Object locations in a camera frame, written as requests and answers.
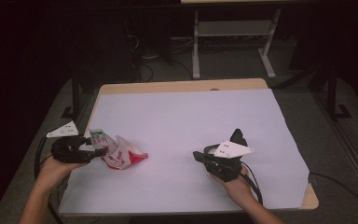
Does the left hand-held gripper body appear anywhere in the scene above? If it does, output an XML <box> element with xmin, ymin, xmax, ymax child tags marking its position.
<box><xmin>46</xmin><ymin>120</ymin><xmax>91</xmax><ymax>164</ymax></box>

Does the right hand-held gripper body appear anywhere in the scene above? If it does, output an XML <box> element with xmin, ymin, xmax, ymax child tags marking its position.
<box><xmin>204</xmin><ymin>141</ymin><xmax>255</xmax><ymax>183</ymax></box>

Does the red and white plastic bag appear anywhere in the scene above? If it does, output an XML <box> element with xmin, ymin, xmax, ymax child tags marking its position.
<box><xmin>88</xmin><ymin>128</ymin><xmax>149</xmax><ymax>171</ymax></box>

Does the clear jar with black lid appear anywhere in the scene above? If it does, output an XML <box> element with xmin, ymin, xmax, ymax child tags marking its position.
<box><xmin>203</xmin><ymin>128</ymin><xmax>249</xmax><ymax>157</ymax></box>

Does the person's left hand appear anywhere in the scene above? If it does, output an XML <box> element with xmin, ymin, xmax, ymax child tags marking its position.
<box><xmin>38</xmin><ymin>154</ymin><xmax>88</xmax><ymax>190</ymax></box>

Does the person's right hand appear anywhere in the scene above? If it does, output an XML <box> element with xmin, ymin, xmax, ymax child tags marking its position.
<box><xmin>209</xmin><ymin>166</ymin><xmax>257</xmax><ymax>208</ymax></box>

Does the white paper sheet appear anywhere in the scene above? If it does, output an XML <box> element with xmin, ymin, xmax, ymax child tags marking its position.
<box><xmin>59</xmin><ymin>88</ymin><xmax>310</xmax><ymax>215</ymax></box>

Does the black metal stand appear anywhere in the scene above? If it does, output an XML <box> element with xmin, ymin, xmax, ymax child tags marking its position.
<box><xmin>325</xmin><ymin>64</ymin><xmax>353</xmax><ymax>121</ymax></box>
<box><xmin>60</xmin><ymin>68</ymin><xmax>82</xmax><ymax>121</ymax></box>

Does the left hand-held gripper cable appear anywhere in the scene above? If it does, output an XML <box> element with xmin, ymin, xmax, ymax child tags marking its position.
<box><xmin>33</xmin><ymin>135</ymin><xmax>65</xmax><ymax>224</ymax></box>

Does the hand-held gripper cable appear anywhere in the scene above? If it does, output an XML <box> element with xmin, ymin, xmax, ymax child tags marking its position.
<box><xmin>33</xmin><ymin>135</ymin><xmax>65</xmax><ymax>224</ymax></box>
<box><xmin>239</xmin><ymin>161</ymin><xmax>264</xmax><ymax>206</ymax></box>

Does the right hand-held gripper cable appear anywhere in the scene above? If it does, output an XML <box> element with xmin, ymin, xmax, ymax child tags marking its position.
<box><xmin>239</xmin><ymin>161</ymin><xmax>264</xmax><ymax>206</ymax></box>

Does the bundle of floor cables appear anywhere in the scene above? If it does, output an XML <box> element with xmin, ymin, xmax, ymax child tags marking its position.
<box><xmin>124</xmin><ymin>33</ymin><xmax>194</xmax><ymax>82</ymax></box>

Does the black floor cable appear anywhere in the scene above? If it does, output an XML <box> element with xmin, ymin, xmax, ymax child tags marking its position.
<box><xmin>309</xmin><ymin>172</ymin><xmax>358</xmax><ymax>217</ymax></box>

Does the white metal desk frame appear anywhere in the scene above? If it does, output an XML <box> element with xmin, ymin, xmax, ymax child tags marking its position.
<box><xmin>180</xmin><ymin>0</ymin><xmax>282</xmax><ymax>80</ymax></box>

